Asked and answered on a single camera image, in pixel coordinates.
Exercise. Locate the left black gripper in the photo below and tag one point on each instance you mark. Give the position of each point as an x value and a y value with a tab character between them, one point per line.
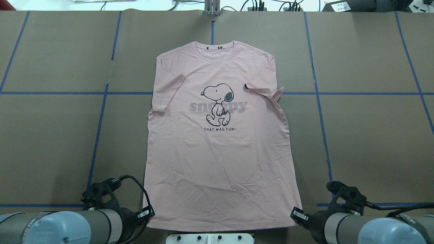
129	219

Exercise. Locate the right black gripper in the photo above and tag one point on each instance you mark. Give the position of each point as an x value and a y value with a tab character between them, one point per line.
316	220

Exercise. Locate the pink Snoopy t-shirt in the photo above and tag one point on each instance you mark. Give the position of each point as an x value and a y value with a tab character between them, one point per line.
218	151

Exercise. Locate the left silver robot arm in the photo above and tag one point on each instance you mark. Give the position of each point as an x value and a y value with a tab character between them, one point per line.
99	226

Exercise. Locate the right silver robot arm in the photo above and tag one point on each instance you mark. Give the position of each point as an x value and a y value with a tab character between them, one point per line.
349	228

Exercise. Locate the black box device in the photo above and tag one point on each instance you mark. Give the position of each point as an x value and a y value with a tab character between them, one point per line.
379	6

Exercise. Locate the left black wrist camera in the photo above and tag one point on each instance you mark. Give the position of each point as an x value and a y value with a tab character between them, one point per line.
101	195

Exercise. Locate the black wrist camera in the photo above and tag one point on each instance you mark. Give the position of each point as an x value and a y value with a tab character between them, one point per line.
101	195
346	199

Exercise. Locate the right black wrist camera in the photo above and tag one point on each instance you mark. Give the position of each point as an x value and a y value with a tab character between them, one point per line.
346	199

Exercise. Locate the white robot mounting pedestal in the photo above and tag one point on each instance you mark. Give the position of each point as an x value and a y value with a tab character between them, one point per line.
211	238

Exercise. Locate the aluminium frame post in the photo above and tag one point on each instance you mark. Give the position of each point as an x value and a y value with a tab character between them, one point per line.
212	7

